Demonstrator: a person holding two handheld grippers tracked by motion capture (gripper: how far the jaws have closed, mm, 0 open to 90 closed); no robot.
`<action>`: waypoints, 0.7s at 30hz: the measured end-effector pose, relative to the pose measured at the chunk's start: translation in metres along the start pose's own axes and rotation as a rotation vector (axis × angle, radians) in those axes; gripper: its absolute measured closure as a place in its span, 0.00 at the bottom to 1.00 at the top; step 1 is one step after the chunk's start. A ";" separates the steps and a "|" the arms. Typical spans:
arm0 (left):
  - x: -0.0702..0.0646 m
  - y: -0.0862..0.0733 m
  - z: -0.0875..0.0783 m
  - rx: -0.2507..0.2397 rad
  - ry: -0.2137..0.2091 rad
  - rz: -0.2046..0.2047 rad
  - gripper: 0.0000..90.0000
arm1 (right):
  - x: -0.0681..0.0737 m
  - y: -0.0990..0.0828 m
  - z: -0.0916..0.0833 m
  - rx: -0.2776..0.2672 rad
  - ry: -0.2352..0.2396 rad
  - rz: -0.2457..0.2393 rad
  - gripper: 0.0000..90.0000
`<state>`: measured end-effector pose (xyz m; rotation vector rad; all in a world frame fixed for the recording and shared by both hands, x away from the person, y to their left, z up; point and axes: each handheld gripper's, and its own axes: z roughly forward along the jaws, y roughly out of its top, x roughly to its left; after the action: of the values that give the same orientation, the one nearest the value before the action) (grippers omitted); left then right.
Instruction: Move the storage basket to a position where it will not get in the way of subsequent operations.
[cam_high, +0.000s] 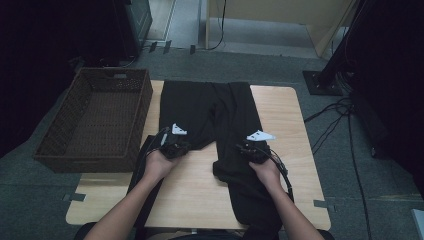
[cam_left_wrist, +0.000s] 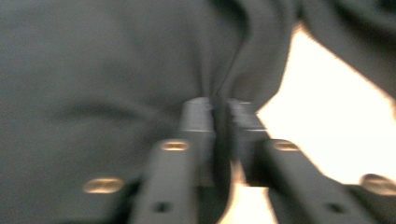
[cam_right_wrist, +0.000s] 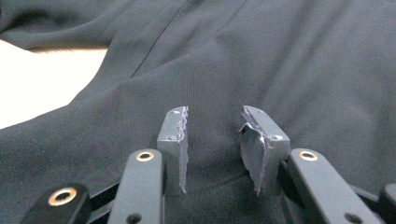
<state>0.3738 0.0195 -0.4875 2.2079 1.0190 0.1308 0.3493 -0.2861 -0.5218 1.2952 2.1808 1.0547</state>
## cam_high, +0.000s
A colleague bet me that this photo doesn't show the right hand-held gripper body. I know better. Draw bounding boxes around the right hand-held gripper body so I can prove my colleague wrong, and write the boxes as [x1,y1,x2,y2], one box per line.
[246,129,277,165]

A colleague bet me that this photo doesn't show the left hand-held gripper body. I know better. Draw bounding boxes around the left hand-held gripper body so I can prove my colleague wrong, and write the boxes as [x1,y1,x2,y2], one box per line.
[160,123,188,160]

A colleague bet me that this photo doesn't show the black pants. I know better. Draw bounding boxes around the black pants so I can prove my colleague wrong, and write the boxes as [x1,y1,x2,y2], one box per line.
[128,80,284,240]

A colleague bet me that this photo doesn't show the brown wicker basket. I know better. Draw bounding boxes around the brown wicker basket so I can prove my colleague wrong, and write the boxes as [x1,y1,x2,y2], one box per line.
[32,67,154,174]

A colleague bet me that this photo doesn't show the person's right hand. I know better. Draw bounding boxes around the person's right hand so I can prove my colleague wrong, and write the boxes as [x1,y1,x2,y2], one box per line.
[249,159,283,194]

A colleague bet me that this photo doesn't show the person's left hand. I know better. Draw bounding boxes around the person's left hand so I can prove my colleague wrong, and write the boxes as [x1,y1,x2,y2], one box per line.
[143,150,183,184]

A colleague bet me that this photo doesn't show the grey floor tape strip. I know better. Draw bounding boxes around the grey floor tape strip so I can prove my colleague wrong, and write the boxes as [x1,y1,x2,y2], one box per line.
[62,192,87,203]
[313,198,336,213]

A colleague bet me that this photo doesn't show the black cabinet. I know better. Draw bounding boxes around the black cabinet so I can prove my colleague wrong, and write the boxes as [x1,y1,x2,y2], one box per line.
[113,0,154,61]

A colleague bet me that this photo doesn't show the black curtain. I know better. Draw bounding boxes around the black curtain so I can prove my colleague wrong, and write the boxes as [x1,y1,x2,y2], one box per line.
[346,0,424,198]
[0,0,118,158]

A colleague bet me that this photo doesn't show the white flat object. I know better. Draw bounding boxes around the white flat object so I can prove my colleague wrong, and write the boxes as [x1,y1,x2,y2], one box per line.
[410,208,424,240]

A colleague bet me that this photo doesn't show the left hand-held gripper cable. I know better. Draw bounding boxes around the left hand-held gripper cable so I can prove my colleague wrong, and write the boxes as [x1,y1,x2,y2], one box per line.
[133,126,171,174]

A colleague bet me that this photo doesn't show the hand-held gripper cable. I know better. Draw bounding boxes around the hand-held gripper cable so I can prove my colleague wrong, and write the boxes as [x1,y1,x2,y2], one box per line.
[263,148,295,203]
[133,126,171,174]

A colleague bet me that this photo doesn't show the right hand-held gripper cable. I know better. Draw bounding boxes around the right hand-held gripper cable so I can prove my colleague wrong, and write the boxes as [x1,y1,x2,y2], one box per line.
[263,148,295,203]

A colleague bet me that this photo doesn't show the black floor cable bundle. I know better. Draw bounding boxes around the black floor cable bundle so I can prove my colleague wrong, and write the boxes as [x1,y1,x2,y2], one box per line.
[303,97,354,155]

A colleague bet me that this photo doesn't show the black stand base plate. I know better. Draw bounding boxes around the black stand base plate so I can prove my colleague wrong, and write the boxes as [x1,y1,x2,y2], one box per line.
[302,69,343,97]

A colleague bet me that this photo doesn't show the long black floor cable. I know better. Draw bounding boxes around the long black floor cable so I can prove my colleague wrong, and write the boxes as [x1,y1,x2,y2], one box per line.
[347,109,373,240]

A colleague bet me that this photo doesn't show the black stand post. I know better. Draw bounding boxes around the black stand post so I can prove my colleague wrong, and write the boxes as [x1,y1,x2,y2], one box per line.
[318,0,371,88]

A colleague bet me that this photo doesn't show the black hanging cable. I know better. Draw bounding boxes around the black hanging cable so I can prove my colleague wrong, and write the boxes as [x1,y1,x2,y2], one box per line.
[208,0,228,52]

